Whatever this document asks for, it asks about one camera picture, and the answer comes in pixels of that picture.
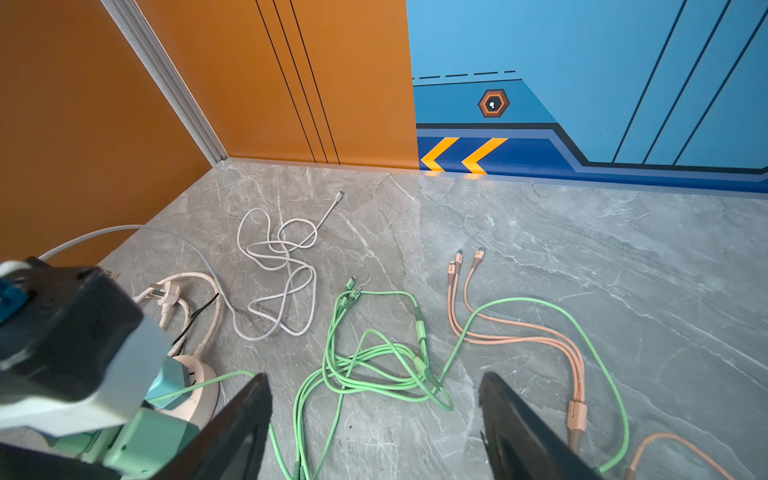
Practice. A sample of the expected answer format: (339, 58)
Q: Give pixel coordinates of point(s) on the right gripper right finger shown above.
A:
(519, 445)

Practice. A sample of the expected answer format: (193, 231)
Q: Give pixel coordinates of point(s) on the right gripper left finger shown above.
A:
(232, 445)

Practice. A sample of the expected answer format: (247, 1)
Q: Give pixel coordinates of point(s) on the green charger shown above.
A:
(137, 449)

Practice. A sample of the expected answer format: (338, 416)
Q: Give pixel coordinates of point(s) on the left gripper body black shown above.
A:
(61, 327)

